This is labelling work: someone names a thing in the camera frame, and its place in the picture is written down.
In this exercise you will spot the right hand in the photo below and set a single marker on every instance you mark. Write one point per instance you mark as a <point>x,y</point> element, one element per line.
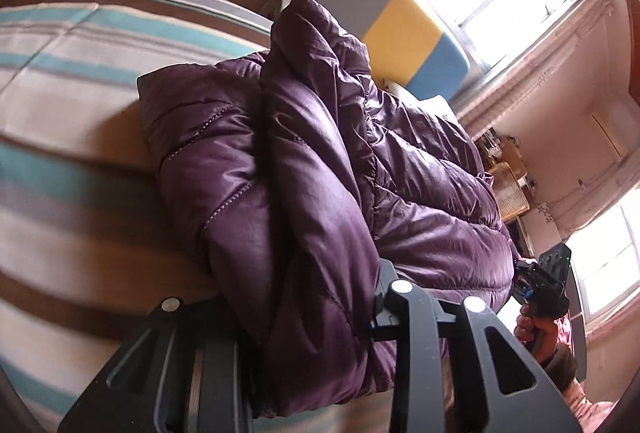
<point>541,331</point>

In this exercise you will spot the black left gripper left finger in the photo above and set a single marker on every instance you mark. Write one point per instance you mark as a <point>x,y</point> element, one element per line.
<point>179,372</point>

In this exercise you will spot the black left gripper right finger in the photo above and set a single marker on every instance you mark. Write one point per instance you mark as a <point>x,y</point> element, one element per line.
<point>497,385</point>

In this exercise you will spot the grey yellow blue armchair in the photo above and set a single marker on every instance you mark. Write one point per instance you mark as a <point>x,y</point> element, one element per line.
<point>406,45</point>

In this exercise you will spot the purple quilted down jacket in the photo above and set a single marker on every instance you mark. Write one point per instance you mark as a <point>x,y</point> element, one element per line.
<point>290,176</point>

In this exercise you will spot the white printed cushion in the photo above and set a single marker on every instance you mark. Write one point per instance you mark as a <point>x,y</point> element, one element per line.
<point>436,105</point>

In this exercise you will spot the striped bed cover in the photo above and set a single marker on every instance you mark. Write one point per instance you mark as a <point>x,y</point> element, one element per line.
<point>87,250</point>

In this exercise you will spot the wicker wooden chair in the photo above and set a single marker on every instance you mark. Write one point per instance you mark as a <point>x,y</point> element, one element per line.
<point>508,187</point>

